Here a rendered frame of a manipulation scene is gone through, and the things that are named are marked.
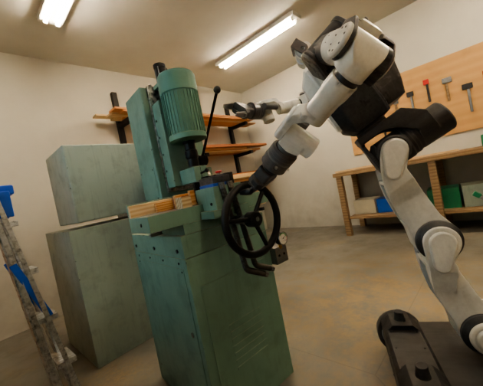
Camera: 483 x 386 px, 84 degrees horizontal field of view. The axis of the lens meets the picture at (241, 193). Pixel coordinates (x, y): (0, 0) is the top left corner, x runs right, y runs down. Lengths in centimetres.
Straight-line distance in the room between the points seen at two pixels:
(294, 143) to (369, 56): 27
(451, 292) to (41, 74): 383
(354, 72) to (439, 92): 348
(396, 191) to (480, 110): 306
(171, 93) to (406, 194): 102
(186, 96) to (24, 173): 244
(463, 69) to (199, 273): 373
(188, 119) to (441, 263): 110
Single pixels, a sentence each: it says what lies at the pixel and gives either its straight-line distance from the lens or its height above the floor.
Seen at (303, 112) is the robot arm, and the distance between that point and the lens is 74.
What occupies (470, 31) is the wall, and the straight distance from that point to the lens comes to 426.
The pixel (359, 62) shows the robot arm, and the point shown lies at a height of 115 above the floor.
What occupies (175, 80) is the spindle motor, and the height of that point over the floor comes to 145.
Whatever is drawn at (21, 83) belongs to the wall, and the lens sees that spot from 372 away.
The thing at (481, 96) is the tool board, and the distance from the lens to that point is 411.
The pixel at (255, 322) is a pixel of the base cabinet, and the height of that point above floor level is 34.
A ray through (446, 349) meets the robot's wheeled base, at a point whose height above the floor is 17.
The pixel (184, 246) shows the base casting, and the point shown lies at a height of 76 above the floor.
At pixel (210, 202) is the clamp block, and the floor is 90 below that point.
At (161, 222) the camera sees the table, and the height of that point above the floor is 87.
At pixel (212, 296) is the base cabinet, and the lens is 115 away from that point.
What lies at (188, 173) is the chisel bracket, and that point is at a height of 105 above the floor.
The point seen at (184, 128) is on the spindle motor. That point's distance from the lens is 124.
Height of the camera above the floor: 94
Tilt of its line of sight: 2 degrees down
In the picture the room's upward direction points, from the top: 11 degrees counter-clockwise
